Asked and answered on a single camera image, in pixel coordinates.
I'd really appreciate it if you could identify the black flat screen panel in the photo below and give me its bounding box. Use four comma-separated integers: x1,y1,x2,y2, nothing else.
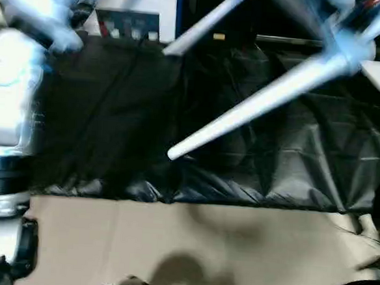
254,33,330,49

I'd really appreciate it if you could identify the blue vertical panel edge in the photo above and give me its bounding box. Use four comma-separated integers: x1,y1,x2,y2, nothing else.
172,0,185,40

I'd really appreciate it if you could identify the white glass-door cabinet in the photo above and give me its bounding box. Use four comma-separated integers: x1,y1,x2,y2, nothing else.
77,0,182,46

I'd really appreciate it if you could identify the black work mat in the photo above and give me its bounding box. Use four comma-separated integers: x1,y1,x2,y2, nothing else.
29,27,380,219

